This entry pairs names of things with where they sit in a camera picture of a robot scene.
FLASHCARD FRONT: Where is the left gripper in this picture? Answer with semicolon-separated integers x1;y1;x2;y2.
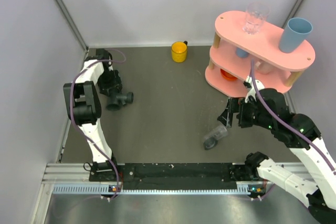
97;69;122;96

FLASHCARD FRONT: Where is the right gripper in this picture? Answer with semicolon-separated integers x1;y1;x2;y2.
216;96;273;129

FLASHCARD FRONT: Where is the grey plastic pipe fitting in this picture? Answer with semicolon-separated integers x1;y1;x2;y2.
106;88;134;111

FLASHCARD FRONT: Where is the clear trap with grey nut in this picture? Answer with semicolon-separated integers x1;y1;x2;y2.
202;124;228;151

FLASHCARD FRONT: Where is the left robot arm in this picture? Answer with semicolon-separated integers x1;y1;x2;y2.
63;49;120;182

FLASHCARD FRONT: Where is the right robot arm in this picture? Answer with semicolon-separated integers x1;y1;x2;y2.
217;88;335;223

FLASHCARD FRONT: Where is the orange bowl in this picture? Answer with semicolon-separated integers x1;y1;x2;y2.
220;69;237;81

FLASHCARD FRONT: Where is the pink translucent mug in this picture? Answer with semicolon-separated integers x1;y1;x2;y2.
255;60;274;74

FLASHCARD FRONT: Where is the small blue cup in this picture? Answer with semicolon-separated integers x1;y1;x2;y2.
235;47;249;58

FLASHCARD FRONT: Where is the pink three-tier shelf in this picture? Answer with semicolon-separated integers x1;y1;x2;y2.
205;10;316;98

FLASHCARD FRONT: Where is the yellow mug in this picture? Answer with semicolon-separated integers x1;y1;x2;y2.
171;41;188;63

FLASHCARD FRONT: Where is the clear drinking glass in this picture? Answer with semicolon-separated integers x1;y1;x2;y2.
243;2;270;35

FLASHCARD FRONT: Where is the tall blue cup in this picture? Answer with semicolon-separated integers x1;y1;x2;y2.
278;17;313;54

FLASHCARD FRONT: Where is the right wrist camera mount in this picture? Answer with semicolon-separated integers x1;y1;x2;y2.
244;76;265;103

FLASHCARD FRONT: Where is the grey slotted cable duct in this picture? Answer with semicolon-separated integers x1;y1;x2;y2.
52;184;262;196

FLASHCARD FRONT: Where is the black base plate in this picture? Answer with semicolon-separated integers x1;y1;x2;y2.
89;162;253;190

